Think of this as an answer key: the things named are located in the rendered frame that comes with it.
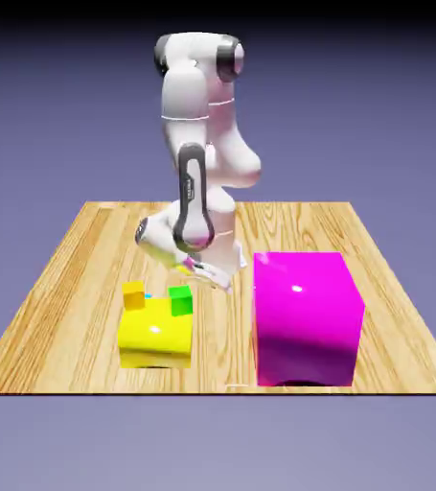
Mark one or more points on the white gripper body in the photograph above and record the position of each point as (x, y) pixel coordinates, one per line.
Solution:
(217, 274)

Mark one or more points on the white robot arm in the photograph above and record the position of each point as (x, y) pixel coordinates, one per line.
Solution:
(187, 96)

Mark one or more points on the small green cube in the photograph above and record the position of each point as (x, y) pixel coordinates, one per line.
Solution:
(181, 301)

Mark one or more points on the small orange cube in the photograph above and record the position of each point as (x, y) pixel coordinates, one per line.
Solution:
(134, 294)

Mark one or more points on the large yellow box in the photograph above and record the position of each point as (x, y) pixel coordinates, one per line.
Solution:
(156, 330)

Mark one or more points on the large magenta box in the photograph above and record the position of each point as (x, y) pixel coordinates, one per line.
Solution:
(305, 318)

